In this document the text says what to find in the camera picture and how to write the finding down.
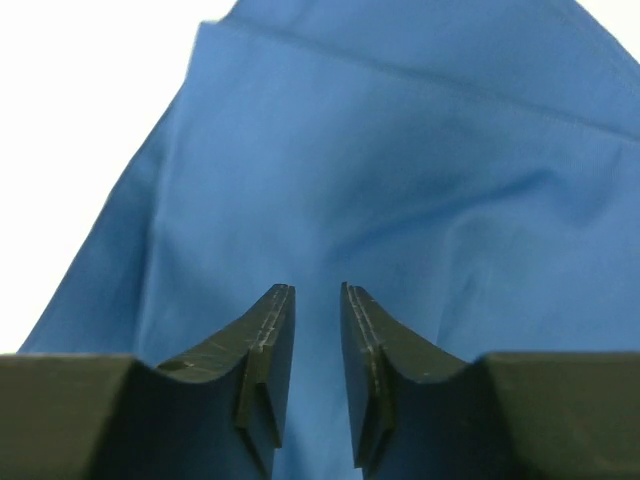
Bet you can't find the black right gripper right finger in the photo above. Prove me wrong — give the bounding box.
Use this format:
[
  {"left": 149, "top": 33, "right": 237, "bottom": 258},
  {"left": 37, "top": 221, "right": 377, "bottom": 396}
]
[{"left": 341, "top": 284, "right": 639, "bottom": 479}]

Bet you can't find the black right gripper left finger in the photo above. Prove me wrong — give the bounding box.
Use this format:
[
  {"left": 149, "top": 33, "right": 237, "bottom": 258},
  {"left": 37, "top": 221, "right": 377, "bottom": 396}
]
[{"left": 1, "top": 284, "right": 295, "bottom": 479}]

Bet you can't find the blue surgical drape cloth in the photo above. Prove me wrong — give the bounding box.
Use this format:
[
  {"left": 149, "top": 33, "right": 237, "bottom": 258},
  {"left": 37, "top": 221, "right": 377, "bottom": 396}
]
[{"left": 22, "top": 1, "right": 639, "bottom": 479}]

